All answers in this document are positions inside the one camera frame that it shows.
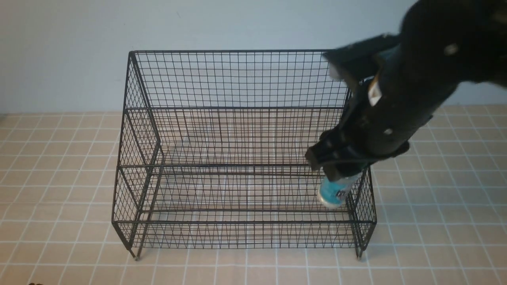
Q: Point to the green-capped pepper seasoning bottle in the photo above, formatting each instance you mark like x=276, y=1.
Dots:
x=335, y=187

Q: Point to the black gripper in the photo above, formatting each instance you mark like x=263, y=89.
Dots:
x=387, y=107

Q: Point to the black wire mesh shelf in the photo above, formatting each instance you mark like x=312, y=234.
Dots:
x=211, y=153

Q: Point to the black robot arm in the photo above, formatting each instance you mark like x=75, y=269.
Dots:
x=457, y=40

